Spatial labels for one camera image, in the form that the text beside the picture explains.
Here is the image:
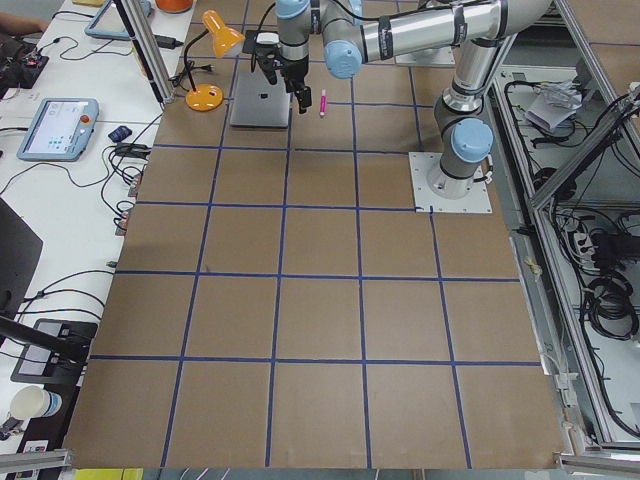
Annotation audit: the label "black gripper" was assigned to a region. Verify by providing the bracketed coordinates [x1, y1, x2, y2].
[280, 55, 311, 114]

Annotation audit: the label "pink marker pen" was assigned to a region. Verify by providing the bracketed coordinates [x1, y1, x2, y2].
[319, 89, 327, 118]

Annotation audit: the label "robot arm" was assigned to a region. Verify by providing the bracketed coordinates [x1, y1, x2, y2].
[275, 1, 550, 199]

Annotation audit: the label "silver laptop notebook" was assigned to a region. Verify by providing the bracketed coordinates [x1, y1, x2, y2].
[230, 71, 290, 129]

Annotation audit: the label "black mousepad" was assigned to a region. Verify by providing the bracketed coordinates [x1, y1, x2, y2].
[242, 30, 258, 55]

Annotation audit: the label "orange desk lamp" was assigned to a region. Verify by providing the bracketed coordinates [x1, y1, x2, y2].
[182, 9, 246, 114]

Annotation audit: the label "black power adapter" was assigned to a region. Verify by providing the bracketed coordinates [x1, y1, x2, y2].
[154, 34, 183, 50]

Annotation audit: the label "orange cylindrical container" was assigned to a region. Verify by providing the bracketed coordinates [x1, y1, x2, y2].
[155, 0, 193, 14]

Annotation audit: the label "dark blue cloth pouch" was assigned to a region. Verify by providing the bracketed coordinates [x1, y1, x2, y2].
[108, 125, 132, 143]

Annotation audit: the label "blue teach pendant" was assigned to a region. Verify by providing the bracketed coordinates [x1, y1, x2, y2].
[84, 1, 134, 40]
[17, 98, 100, 162]

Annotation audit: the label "white papers in tray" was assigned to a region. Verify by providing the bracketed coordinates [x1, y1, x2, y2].
[525, 80, 582, 132]

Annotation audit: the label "white paper cup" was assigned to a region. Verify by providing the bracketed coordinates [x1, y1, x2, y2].
[9, 386, 63, 420]

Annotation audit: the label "black lamp power cord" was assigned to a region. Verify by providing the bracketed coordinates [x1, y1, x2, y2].
[169, 62, 216, 89]

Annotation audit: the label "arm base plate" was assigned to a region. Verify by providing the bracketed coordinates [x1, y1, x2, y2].
[408, 152, 493, 215]

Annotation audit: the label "aluminium frame post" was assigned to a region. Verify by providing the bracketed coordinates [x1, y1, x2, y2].
[114, 0, 175, 105]

